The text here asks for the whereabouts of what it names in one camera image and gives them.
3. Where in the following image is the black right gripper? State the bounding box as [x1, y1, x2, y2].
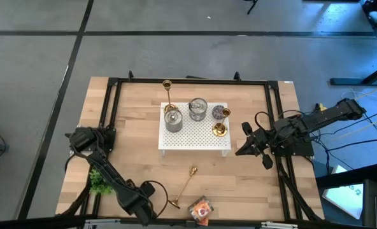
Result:
[235, 122, 277, 170]

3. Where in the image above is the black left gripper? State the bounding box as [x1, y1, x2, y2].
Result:
[121, 183, 157, 226]

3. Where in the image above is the medium gold candlestick holder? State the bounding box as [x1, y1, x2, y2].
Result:
[211, 108, 232, 137]

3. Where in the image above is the purple patterned candle tin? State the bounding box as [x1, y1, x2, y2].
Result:
[211, 104, 227, 120]

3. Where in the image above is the clear glass jar with tag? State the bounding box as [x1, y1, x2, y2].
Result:
[188, 97, 208, 122]

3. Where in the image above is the silver ribbed candle jar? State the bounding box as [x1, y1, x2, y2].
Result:
[164, 108, 183, 134]

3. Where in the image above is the tall gold candlestick holder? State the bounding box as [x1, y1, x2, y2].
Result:
[162, 79, 178, 115]

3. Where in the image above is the green artificial plant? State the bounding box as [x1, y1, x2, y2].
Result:
[89, 168, 113, 197]

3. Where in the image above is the white perforated metal shelf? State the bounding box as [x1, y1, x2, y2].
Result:
[158, 101, 232, 158]

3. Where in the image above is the black stand beam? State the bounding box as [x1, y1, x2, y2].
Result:
[315, 163, 377, 190]

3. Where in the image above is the white lit panel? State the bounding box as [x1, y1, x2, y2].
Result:
[321, 164, 365, 220]

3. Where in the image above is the black front crossbar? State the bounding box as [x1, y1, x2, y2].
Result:
[0, 214, 377, 229]

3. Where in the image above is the black tripod leg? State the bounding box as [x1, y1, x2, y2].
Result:
[244, 0, 260, 15]

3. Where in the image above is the black table frame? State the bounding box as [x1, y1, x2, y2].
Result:
[60, 70, 325, 223]

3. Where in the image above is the black floor cable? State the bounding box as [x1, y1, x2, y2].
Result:
[315, 136, 377, 160]

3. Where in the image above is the black desk leg frame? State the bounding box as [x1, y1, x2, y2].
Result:
[330, 0, 377, 87]

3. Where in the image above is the white floor cable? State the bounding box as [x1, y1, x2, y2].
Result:
[333, 111, 377, 141]

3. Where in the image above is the yellow floor cable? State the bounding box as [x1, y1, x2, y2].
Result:
[353, 81, 377, 102]

